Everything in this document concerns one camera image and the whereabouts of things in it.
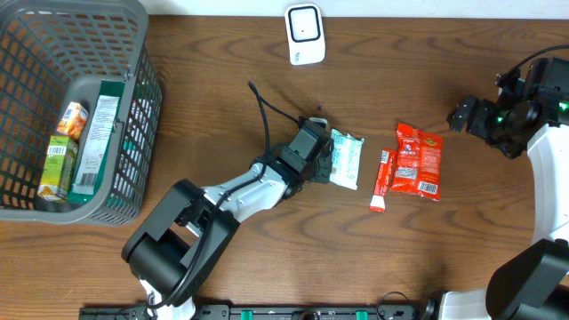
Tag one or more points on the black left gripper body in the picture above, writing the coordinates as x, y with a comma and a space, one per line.
319, 172

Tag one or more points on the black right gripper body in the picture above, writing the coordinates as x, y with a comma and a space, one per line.
491, 124

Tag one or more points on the light green tissue pack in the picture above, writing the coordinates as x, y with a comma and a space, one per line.
346, 159

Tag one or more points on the red snack bag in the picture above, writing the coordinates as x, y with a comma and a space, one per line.
418, 162

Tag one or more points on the green white snack bag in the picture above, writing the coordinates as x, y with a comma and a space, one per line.
91, 167

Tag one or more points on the orange juice carton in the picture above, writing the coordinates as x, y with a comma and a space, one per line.
73, 121

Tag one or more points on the green juice carton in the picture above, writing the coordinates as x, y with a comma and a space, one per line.
59, 166

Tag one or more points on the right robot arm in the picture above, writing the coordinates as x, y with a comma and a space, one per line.
529, 286

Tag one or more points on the white barcode scanner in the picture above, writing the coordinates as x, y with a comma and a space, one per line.
305, 34

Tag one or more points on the grey plastic laundry basket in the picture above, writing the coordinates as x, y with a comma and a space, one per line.
57, 52

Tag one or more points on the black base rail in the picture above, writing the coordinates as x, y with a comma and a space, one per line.
226, 312

